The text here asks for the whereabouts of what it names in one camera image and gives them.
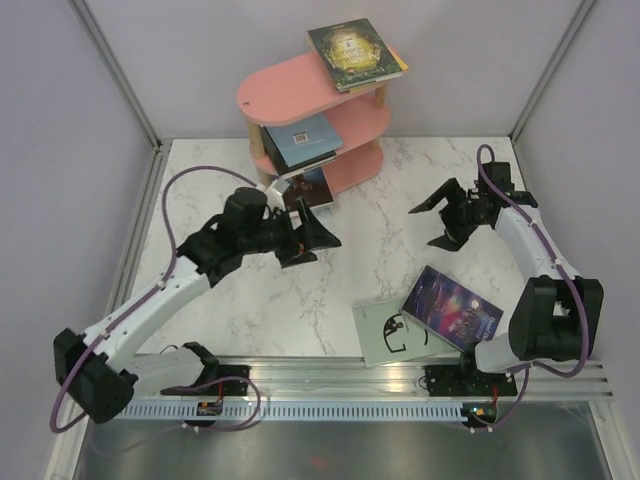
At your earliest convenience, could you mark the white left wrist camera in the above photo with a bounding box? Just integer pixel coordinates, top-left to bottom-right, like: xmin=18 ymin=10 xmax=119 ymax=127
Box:
xmin=264 ymin=178 xmax=290 ymax=202

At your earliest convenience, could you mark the pale grey booklet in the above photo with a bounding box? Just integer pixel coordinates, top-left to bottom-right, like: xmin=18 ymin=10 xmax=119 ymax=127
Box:
xmin=352 ymin=300 xmax=456 ymax=367

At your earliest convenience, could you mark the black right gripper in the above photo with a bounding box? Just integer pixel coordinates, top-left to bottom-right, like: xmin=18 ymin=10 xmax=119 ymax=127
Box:
xmin=410 ymin=178 xmax=488 ymax=252

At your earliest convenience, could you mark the yellow booklet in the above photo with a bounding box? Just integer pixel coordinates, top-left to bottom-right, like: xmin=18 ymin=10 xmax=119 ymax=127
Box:
xmin=344 ymin=47 xmax=410 ymax=95

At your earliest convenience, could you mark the aluminium front rail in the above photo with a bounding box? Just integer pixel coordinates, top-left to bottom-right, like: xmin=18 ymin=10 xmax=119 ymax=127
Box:
xmin=69 ymin=357 xmax=615 ymax=399

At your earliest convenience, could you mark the light blue booklet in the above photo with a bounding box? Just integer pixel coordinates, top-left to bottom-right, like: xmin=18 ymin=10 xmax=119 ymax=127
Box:
xmin=265 ymin=113 xmax=344 ymax=165

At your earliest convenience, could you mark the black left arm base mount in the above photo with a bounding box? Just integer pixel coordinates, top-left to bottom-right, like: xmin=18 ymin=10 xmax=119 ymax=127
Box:
xmin=161 ymin=364 xmax=251 ymax=398

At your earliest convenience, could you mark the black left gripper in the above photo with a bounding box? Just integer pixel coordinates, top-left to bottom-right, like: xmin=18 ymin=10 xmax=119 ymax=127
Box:
xmin=239 ymin=197 xmax=340 ymax=268

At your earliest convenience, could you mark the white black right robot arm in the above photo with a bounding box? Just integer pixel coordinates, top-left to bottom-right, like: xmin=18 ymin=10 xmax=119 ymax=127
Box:
xmin=412 ymin=161 xmax=604 ymax=394

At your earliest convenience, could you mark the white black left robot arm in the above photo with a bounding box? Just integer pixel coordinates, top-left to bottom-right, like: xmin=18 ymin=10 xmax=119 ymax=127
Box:
xmin=53 ymin=187 xmax=341 ymax=424

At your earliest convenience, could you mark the dark Wuthering Heights book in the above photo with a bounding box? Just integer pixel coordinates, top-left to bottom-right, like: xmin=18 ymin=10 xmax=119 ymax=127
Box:
xmin=283 ymin=168 xmax=334 ymax=213

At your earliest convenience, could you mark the purple Robinson Crusoe book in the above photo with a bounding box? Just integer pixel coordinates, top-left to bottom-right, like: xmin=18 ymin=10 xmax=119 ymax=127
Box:
xmin=400 ymin=266 xmax=503 ymax=352

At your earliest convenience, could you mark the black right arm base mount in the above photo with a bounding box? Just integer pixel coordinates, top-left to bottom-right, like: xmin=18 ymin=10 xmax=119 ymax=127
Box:
xmin=424 ymin=364 xmax=518 ymax=398

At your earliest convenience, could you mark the pink three-tier shelf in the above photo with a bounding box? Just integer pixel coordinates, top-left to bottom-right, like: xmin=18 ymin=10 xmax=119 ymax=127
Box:
xmin=236 ymin=51 xmax=391 ymax=194

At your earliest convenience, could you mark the black hardcover book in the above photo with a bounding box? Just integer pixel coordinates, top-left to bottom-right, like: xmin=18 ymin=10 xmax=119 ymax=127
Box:
xmin=260 ymin=127 xmax=336 ymax=179

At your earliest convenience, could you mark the green yellow Alice book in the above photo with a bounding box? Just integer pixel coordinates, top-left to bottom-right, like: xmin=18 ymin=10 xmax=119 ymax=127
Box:
xmin=307 ymin=18 xmax=408 ymax=93

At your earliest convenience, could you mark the white slotted cable duct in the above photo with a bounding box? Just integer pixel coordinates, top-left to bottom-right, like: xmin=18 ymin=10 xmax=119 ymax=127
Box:
xmin=117 ymin=399 xmax=495 ymax=422

